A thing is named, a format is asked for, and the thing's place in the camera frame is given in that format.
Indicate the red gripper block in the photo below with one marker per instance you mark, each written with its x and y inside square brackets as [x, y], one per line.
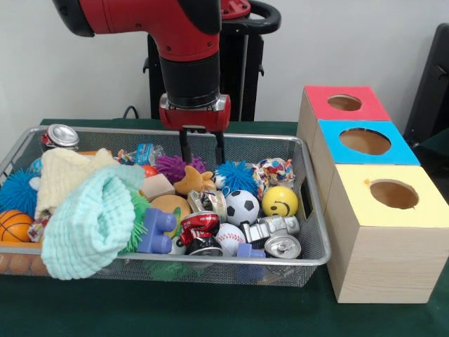
[195, 119]

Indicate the mint green knitted cloth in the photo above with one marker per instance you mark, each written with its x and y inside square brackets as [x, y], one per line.
[91, 225]

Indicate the cream knitted cloth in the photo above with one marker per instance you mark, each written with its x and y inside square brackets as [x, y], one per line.
[66, 175]

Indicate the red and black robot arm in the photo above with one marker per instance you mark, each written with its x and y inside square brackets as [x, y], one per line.
[175, 35]

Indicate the shallow clear mesh bin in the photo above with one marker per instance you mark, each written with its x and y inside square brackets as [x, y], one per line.
[295, 210]

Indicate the wooden box with three holes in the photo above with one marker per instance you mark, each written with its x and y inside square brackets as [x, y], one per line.
[379, 246]

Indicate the brown plush teddy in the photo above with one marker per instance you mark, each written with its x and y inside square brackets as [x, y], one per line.
[195, 181]

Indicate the small blue spiky ball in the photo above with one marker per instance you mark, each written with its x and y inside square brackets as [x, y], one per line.
[237, 175]

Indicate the open silver can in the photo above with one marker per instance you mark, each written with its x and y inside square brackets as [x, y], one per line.
[208, 202]

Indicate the small soccer ball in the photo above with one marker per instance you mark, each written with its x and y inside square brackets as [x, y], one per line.
[243, 207]

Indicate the red crushed can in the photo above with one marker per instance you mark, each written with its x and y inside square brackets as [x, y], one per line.
[201, 228]

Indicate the yellow smiley ball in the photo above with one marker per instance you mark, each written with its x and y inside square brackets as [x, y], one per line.
[280, 201]

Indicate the white toy baseball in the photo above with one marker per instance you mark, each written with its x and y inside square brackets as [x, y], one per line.
[231, 240]

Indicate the crumpled silver can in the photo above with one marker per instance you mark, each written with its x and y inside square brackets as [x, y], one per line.
[272, 228]

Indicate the dark green table cloth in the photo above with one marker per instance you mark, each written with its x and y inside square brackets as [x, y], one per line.
[210, 309]

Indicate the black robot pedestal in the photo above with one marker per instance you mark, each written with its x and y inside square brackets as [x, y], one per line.
[252, 70]

